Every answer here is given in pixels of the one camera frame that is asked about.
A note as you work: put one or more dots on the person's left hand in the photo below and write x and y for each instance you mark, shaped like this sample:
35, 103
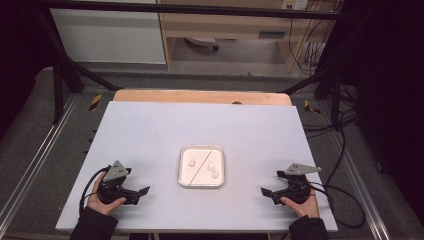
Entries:
103, 207

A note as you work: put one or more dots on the white wall power outlet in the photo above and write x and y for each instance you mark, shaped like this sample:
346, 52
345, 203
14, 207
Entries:
295, 4

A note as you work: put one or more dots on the person's right hand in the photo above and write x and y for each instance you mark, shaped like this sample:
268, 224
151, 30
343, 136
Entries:
308, 208

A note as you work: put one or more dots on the white chair base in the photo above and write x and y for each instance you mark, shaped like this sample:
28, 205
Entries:
201, 41

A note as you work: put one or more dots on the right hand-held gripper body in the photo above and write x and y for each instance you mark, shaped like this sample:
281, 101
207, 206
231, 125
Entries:
298, 188

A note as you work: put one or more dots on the aluminium floor rail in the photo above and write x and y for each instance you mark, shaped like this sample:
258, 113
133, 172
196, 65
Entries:
43, 143
363, 186

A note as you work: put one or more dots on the wooden table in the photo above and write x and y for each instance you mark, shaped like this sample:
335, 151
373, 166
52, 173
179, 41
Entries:
200, 97

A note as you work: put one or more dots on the square metal tray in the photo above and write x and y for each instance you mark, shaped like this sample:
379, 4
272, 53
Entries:
193, 151

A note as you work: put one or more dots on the black curtain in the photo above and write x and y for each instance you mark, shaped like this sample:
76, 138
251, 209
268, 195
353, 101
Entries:
20, 50
390, 83

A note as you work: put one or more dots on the yellow black hazard tape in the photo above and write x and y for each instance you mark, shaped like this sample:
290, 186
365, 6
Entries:
95, 102
310, 107

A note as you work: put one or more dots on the black metal frame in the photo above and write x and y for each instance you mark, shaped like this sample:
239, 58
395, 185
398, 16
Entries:
186, 9

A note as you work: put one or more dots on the white cabinet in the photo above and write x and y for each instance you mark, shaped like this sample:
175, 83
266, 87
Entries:
106, 33

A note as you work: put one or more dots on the small white food piece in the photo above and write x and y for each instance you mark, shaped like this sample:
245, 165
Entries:
210, 167
215, 173
191, 163

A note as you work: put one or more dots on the light wooden desk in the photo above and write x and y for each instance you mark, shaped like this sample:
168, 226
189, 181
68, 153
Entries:
226, 25

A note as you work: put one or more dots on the thin wooden skewer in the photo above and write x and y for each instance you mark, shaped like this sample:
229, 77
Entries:
200, 167

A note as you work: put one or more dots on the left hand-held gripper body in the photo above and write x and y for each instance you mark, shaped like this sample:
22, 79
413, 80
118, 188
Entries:
115, 173

